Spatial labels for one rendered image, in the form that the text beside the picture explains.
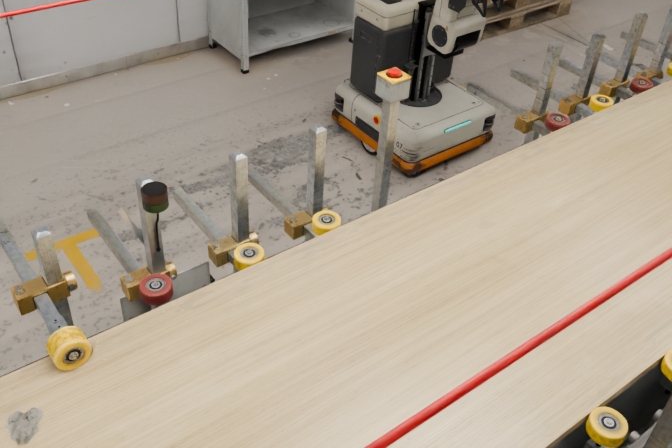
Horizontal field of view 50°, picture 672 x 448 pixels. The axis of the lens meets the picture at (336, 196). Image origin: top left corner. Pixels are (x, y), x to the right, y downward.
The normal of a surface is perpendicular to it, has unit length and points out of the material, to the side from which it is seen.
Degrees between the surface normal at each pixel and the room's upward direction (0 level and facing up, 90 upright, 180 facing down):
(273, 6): 90
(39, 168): 0
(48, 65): 90
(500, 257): 0
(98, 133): 0
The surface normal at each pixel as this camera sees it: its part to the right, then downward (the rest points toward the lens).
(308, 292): 0.06, -0.79
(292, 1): 0.60, 0.51
